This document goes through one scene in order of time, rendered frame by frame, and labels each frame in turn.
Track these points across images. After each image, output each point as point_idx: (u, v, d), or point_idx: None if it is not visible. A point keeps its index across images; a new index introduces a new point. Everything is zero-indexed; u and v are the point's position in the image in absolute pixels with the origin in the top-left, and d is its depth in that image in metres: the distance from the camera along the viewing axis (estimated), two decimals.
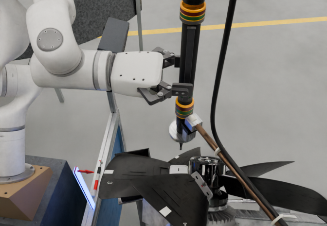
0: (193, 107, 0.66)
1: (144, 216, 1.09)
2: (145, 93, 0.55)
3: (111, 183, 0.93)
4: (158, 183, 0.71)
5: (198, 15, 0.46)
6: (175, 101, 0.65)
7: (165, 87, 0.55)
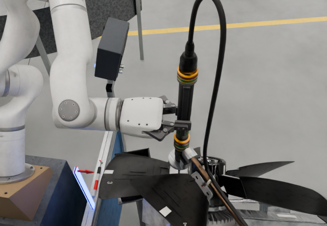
0: (189, 142, 0.77)
1: (144, 216, 1.09)
2: (153, 133, 0.66)
3: (111, 183, 0.93)
4: (158, 183, 0.71)
5: (191, 79, 0.57)
6: (173, 137, 0.76)
7: (169, 125, 0.67)
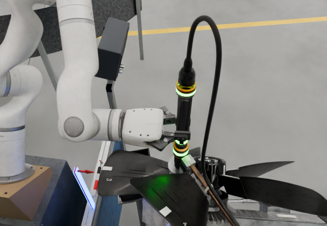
0: (188, 149, 0.80)
1: (144, 216, 1.09)
2: (154, 143, 0.69)
3: (110, 181, 0.92)
4: (158, 183, 0.71)
5: (190, 93, 0.60)
6: (173, 145, 0.79)
7: (170, 135, 0.70)
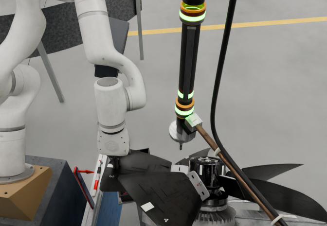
0: (193, 107, 0.66)
1: (144, 216, 1.09)
2: None
3: (112, 177, 0.96)
4: (146, 180, 0.74)
5: (198, 15, 0.46)
6: (175, 101, 0.65)
7: None
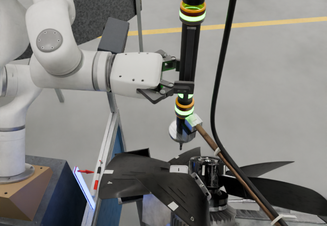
0: (193, 107, 0.66)
1: (144, 216, 1.09)
2: (147, 93, 0.55)
3: None
4: (130, 159, 1.02)
5: (198, 15, 0.46)
6: (175, 101, 0.65)
7: (168, 85, 0.55)
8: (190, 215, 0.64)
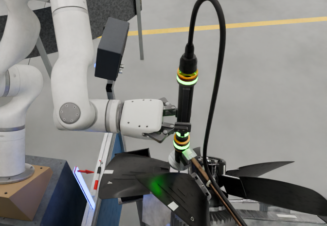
0: (189, 142, 0.77)
1: (144, 216, 1.09)
2: (153, 135, 0.67)
3: None
4: (130, 159, 1.02)
5: (191, 80, 0.58)
6: (173, 138, 0.76)
7: (169, 127, 0.67)
8: (190, 215, 0.64)
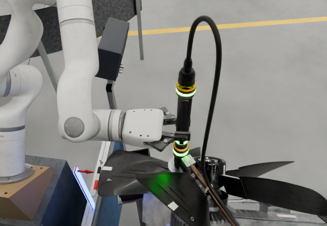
0: (188, 149, 0.80)
1: (144, 216, 1.09)
2: (154, 144, 0.70)
3: None
4: (129, 156, 1.01)
5: (190, 93, 0.60)
6: (173, 145, 0.79)
7: (170, 135, 0.70)
8: (190, 215, 0.64)
